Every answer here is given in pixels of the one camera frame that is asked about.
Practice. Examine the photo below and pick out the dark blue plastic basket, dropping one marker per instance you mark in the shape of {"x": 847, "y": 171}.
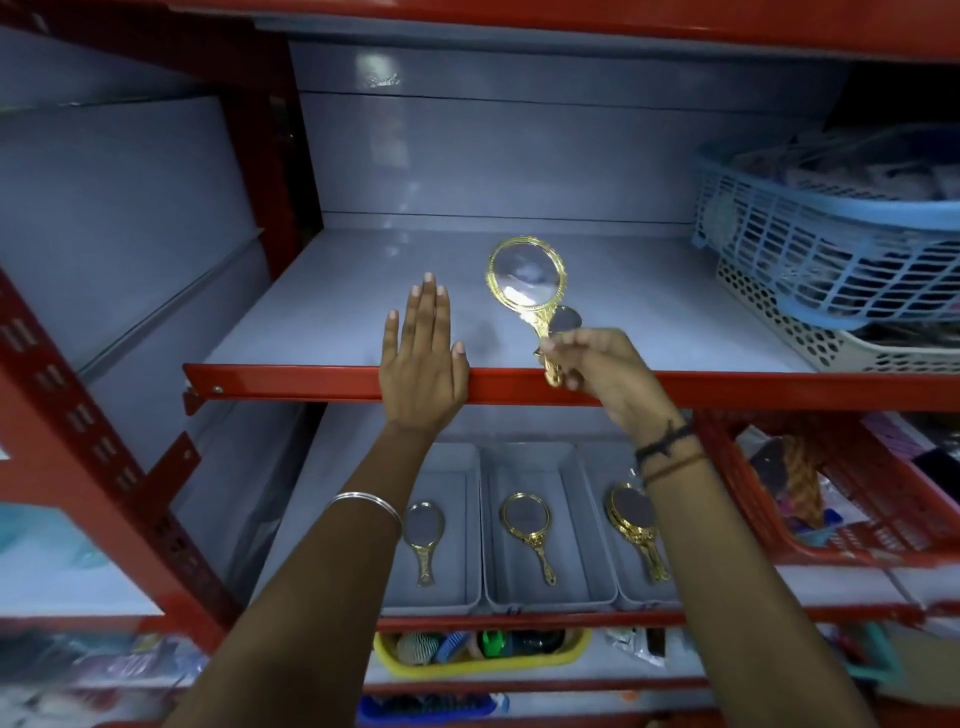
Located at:
{"x": 427, "y": 709}

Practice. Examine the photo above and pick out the clear plastic packet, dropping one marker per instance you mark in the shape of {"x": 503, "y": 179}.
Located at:
{"x": 634, "y": 646}

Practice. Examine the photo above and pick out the gold hand mirror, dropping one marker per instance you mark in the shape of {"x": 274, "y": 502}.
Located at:
{"x": 525, "y": 274}
{"x": 424, "y": 525}
{"x": 525, "y": 519}
{"x": 634, "y": 517}

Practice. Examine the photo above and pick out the yellow plastic basket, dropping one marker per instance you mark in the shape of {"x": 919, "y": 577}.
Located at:
{"x": 480, "y": 667}

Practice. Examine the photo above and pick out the grey plastic tray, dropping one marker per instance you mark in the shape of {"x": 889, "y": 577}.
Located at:
{"x": 450, "y": 540}
{"x": 600, "y": 480}
{"x": 581, "y": 555}

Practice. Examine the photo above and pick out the red metal shelf rack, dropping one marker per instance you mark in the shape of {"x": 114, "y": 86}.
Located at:
{"x": 337, "y": 382}

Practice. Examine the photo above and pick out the person's left hand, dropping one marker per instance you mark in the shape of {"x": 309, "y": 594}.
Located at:
{"x": 420, "y": 375}

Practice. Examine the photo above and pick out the blue comb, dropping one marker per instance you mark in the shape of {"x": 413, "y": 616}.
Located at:
{"x": 451, "y": 646}

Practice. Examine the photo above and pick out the green hair clip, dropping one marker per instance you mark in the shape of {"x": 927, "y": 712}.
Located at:
{"x": 493, "y": 643}

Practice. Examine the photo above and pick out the person's right forearm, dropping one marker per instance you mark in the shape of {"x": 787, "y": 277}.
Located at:
{"x": 735, "y": 592}

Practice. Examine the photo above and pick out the person's left forearm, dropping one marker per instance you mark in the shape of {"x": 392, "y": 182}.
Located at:
{"x": 322, "y": 585}

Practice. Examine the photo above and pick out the person's left middle finger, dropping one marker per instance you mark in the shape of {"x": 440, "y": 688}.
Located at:
{"x": 428, "y": 307}

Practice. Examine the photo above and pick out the teal plastic item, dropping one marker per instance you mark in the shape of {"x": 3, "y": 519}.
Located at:
{"x": 874, "y": 652}

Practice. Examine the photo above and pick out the person's left thumb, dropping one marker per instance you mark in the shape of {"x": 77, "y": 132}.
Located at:
{"x": 460, "y": 358}

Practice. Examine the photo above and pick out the brown braided hair piece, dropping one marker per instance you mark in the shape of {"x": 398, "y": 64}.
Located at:
{"x": 804, "y": 480}

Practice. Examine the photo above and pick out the white plastic basket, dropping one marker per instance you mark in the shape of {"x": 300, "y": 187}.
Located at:
{"x": 817, "y": 345}

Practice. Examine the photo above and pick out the person's right fingers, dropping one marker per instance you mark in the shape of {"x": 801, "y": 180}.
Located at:
{"x": 568, "y": 346}

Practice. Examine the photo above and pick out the silver bangle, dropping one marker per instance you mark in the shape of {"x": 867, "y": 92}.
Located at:
{"x": 369, "y": 501}

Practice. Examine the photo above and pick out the person's left little finger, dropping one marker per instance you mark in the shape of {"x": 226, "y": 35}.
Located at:
{"x": 391, "y": 334}

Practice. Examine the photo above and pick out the person's right hand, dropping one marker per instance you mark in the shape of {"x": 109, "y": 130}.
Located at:
{"x": 611, "y": 375}

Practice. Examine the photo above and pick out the red plastic basket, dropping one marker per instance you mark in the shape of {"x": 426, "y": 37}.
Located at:
{"x": 750, "y": 517}

